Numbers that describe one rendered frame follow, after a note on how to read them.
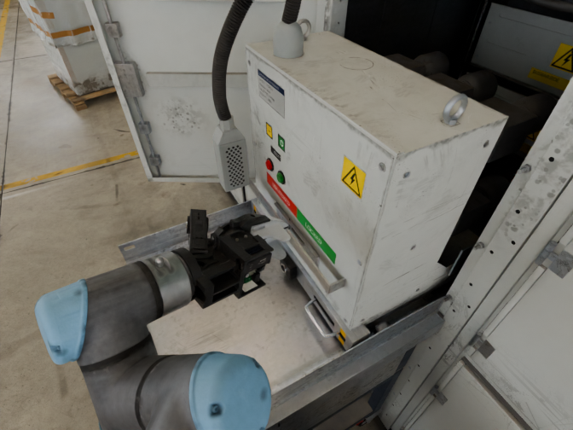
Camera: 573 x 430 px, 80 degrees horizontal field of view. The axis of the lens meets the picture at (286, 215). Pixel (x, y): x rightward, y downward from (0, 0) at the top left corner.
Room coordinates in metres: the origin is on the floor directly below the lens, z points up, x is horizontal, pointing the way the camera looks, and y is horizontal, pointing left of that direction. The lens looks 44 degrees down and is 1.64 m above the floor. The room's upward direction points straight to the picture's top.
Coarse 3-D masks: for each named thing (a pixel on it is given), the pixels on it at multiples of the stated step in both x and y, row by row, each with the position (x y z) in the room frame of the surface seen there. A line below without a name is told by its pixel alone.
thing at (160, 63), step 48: (96, 0) 1.04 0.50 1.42; (144, 0) 1.04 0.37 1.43; (192, 0) 1.01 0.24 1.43; (144, 48) 1.04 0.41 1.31; (192, 48) 1.04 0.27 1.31; (240, 48) 1.04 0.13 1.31; (144, 96) 1.04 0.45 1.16; (192, 96) 1.04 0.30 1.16; (240, 96) 1.04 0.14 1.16; (144, 144) 1.04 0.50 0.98; (192, 144) 1.04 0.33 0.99
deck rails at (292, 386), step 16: (240, 208) 0.81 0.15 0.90; (144, 240) 0.66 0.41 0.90; (160, 240) 0.68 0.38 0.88; (176, 240) 0.70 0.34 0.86; (128, 256) 0.63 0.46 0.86; (144, 256) 0.65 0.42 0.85; (432, 304) 0.45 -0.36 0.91; (400, 320) 0.40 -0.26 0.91; (416, 320) 0.43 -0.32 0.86; (384, 336) 0.38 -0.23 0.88; (336, 352) 0.36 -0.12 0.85; (352, 352) 0.34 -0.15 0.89; (368, 352) 0.36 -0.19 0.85; (320, 368) 0.29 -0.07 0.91; (336, 368) 0.32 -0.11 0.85; (288, 384) 0.26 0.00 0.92; (304, 384) 0.28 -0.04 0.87; (272, 400) 0.24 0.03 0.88
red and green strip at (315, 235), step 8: (272, 184) 0.70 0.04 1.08; (280, 192) 0.66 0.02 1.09; (288, 200) 0.62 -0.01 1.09; (296, 208) 0.59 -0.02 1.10; (296, 216) 0.59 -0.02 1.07; (304, 224) 0.55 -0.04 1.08; (312, 232) 0.52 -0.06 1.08; (320, 240) 0.50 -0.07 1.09; (328, 248) 0.47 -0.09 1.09; (328, 256) 0.46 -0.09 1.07
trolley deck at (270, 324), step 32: (288, 288) 0.54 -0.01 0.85; (160, 320) 0.44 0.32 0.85; (192, 320) 0.44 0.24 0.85; (224, 320) 0.44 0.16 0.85; (256, 320) 0.44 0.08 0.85; (288, 320) 0.44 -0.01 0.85; (320, 320) 0.44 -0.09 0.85; (384, 320) 0.44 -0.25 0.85; (160, 352) 0.36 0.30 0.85; (192, 352) 0.36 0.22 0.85; (224, 352) 0.36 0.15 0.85; (256, 352) 0.36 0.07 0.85; (288, 352) 0.36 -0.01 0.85; (320, 352) 0.36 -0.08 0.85; (384, 352) 0.36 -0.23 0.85; (320, 384) 0.29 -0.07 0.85; (352, 384) 0.30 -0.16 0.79; (288, 416) 0.22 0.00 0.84
